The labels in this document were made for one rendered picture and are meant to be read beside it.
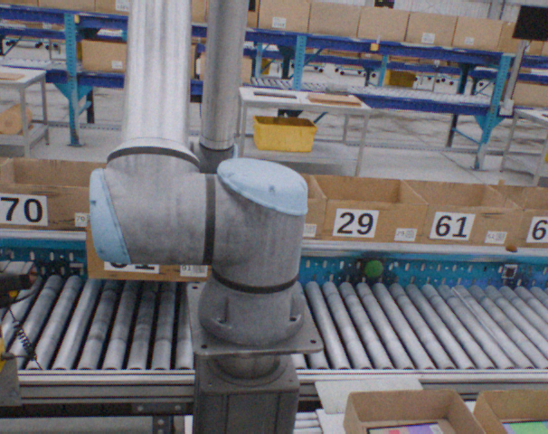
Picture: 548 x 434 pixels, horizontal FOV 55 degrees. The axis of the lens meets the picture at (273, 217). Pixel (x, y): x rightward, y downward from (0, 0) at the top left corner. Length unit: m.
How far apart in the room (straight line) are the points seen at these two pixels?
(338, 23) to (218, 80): 5.24
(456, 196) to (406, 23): 4.46
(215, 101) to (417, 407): 0.90
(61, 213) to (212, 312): 1.13
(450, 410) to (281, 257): 0.78
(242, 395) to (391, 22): 5.94
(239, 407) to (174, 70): 0.58
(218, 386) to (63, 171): 1.42
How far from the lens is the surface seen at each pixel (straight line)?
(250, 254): 0.82
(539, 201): 2.63
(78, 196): 1.90
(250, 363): 0.97
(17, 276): 1.30
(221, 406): 0.97
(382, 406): 1.40
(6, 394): 1.57
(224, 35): 1.21
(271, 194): 0.78
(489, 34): 7.14
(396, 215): 2.01
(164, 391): 1.51
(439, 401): 1.45
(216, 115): 1.29
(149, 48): 0.93
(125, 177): 0.82
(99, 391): 1.53
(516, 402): 1.55
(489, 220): 2.18
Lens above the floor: 1.70
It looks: 22 degrees down
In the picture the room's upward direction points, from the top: 6 degrees clockwise
